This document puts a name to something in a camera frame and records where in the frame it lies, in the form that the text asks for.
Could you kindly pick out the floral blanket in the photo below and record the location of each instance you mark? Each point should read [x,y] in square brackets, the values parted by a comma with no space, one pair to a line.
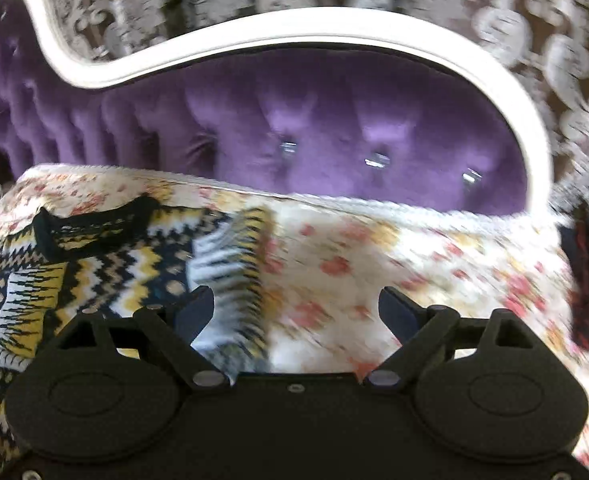
[354,260]

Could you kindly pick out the navy yellow patterned knit sweater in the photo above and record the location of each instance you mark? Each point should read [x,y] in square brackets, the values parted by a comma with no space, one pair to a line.
[124,265]

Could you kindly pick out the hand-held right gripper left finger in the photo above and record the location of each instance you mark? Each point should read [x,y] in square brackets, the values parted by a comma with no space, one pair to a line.
[197,310]

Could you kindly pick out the damask patterned curtain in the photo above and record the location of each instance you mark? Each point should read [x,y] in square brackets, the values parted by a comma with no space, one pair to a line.
[549,35]

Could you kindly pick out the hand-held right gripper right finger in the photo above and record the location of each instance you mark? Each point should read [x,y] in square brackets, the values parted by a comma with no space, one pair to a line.
[399,312]

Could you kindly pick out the purple tufted sofa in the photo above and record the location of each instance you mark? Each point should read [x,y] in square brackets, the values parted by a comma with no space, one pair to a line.
[324,125]

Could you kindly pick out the dark cloth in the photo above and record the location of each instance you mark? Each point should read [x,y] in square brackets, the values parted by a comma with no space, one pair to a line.
[587,280]

